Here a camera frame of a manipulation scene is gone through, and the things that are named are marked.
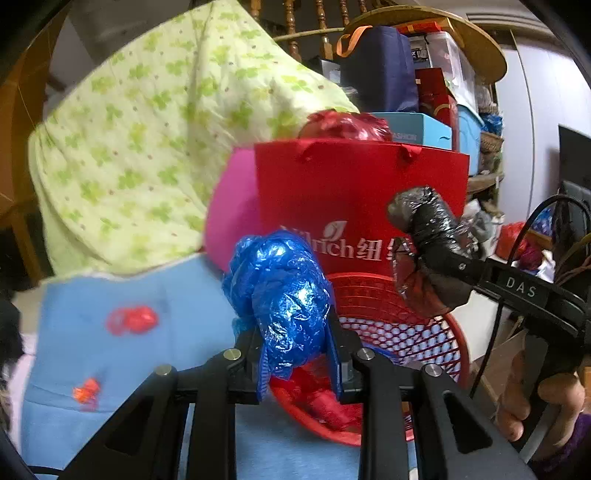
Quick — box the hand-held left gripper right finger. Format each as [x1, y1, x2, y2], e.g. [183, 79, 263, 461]
[325, 305, 536, 480]

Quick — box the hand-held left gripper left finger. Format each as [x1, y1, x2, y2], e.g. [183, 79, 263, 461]
[60, 318, 273, 480]

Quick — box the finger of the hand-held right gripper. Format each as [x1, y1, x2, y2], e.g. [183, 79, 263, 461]
[418, 244, 497, 289]

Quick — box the black plastic bag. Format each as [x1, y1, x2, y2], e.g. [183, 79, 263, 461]
[387, 186, 485, 319]

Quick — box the red plastic basket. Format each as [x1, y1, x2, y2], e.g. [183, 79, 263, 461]
[270, 271, 471, 448]

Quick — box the blue plastic bag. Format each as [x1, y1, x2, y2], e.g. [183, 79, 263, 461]
[222, 231, 335, 384]

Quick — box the person's right forearm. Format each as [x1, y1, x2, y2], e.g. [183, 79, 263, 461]
[531, 406, 591, 472]

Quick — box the person's right hand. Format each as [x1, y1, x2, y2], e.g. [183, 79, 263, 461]
[496, 351, 585, 444]

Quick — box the light blue blanket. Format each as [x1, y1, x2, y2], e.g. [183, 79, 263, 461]
[21, 254, 365, 480]

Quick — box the small knotted red plastic bag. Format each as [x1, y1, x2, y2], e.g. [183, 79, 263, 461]
[105, 305, 160, 335]

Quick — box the blue storage bin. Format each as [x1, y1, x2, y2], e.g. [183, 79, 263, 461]
[457, 104, 485, 178]

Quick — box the dark monitor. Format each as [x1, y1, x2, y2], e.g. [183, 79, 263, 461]
[558, 124, 591, 222]

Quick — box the light blue cardboard box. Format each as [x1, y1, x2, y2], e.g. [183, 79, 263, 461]
[369, 112, 453, 151]

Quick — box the red paper bag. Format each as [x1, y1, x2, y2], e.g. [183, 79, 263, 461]
[254, 138, 471, 275]

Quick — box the orange foil wrapper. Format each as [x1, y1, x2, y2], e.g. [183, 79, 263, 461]
[73, 377, 101, 407]

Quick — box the magenta pillow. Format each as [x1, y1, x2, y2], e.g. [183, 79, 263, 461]
[204, 148, 264, 273]

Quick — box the red gift box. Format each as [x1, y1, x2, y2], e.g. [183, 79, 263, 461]
[416, 68, 460, 151]

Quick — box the red foil wrapping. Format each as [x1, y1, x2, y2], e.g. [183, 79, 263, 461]
[298, 110, 393, 143]

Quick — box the clear plastic storage box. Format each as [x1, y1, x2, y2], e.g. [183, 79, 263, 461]
[411, 30, 476, 100]

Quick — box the green floral quilt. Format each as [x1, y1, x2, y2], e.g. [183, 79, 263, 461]
[28, 0, 361, 280]

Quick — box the wooden railing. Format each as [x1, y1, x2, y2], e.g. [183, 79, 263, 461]
[259, 0, 393, 61]

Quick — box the wooden cabinet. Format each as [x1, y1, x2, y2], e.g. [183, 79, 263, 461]
[0, 28, 61, 278]

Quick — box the black cable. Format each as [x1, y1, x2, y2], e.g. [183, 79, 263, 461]
[471, 194, 591, 398]

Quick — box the navy bag with orange handles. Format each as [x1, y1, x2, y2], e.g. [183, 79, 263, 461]
[335, 25, 419, 114]

